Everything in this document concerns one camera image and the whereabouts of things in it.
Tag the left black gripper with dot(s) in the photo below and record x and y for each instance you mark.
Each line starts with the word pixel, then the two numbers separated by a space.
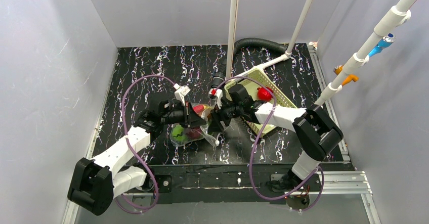
pixel 187 115

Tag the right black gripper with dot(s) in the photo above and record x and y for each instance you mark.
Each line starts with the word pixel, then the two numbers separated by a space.
pixel 220 112

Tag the clear zip top bag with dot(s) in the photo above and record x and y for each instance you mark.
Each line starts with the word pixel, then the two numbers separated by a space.
pixel 210 138

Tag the red fake apple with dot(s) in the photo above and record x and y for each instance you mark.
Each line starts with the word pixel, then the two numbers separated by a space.
pixel 265 94

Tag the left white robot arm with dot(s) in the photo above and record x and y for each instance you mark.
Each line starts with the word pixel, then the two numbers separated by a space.
pixel 96 182

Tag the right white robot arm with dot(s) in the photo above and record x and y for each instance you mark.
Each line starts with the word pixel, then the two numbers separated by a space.
pixel 316 131

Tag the red fake chili pepper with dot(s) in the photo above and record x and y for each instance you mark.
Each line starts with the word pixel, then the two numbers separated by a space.
pixel 199 109

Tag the dark red fake fruit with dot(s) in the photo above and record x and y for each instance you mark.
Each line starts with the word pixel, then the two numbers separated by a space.
pixel 193 134

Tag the green fake pepper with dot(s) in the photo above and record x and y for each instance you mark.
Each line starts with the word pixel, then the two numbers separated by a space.
pixel 178 136

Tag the light green plastic basket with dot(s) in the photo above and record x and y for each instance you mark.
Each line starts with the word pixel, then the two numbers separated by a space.
pixel 260 79

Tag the white pvc pipe right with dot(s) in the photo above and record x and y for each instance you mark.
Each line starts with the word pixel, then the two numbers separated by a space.
pixel 394 17

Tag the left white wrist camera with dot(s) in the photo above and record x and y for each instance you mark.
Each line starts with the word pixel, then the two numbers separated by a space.
pixel 181 92

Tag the white pvc pipe frame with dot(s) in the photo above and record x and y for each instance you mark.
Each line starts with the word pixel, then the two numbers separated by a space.
pixel 269 19

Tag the aluminium frame rail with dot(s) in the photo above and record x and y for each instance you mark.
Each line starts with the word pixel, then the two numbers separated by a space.
pixel 227 197

